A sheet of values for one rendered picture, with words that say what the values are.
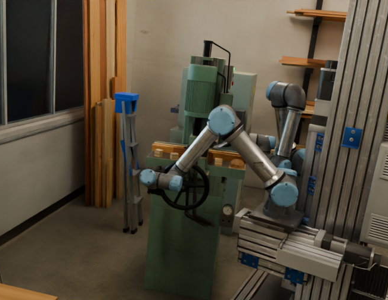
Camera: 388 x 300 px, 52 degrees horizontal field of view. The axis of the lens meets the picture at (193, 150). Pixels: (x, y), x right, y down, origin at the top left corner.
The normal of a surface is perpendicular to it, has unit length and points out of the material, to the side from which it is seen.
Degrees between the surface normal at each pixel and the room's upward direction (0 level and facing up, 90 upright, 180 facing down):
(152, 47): 90
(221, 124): 85
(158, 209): 90
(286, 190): 95
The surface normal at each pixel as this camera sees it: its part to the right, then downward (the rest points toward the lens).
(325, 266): -0.47, 0.17
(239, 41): -0.22, 0.22
